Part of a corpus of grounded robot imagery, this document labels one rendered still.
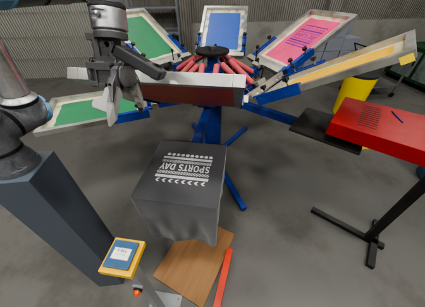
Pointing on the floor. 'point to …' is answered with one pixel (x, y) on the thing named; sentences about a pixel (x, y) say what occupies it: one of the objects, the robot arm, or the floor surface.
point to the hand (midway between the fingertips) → (130, 119)
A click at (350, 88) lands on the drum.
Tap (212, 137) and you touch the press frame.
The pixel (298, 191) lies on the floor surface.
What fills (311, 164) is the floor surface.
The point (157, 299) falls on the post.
